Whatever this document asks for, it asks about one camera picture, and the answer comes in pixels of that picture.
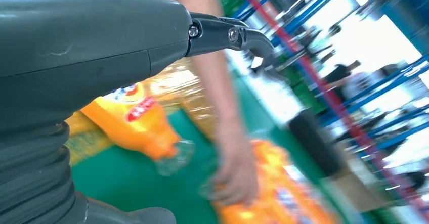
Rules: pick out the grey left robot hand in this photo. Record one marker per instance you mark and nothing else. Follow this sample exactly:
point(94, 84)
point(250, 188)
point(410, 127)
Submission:
point(83, 31)

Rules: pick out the black zipper case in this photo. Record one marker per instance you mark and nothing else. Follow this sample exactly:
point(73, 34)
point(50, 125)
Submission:
point(315, 142)

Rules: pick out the person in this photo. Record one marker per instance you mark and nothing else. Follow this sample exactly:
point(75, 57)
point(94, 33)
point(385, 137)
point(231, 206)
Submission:
point(207, 65)
point(338, 76)

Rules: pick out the brown cardboard box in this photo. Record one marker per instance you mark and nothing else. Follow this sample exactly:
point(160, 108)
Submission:
point(355, 189)

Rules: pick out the blue metal rack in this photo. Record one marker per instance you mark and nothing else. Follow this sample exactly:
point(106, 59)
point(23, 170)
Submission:
point(385, 81)

